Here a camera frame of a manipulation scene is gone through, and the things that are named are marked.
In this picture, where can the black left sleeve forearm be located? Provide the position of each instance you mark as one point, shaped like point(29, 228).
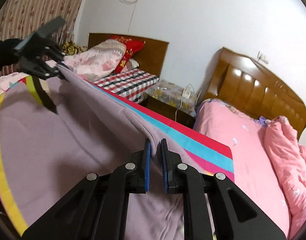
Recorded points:
point(7, 54)

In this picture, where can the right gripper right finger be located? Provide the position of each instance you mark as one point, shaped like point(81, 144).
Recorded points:
point(213, 206)

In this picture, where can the rainbow striped blanket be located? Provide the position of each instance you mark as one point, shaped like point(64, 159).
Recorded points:
point(188, 142)

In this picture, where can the pink bed sheet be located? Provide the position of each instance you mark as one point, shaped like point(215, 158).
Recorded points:
point(253, 171)

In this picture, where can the dark brown flat headboard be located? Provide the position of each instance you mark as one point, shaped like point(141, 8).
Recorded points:
point(150, 58)

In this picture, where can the leopard print cushion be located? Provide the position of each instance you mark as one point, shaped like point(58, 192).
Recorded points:
point(70, 48)

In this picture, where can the striped floral curtain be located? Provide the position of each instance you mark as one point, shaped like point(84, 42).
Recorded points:
point(19, 18)

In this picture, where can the pink floral folded quilt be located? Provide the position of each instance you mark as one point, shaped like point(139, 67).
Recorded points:
point(98, 61)

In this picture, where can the nightstand with floral cover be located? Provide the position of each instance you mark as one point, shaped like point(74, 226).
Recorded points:
point(164, 98)

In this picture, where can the pink crumpled quilt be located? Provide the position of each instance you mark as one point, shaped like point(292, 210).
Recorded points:
point(288, 158)

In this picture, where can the glossy brown padded headboard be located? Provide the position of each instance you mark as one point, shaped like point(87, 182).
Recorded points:
point(247, 85)

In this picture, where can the lilac fleece pants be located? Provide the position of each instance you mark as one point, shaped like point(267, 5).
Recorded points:
point(78, 164)

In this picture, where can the red black plaid sheet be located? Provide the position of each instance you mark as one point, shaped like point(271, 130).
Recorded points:
point(130, 85)

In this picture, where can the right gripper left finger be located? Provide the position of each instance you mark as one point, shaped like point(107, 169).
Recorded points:
point(96, 207)

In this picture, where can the white charger with cable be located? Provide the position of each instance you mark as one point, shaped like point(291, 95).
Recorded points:
point(189, 94)

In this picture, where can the red embroidered pillow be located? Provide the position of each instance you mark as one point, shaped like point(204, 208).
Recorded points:
point(132, 47)

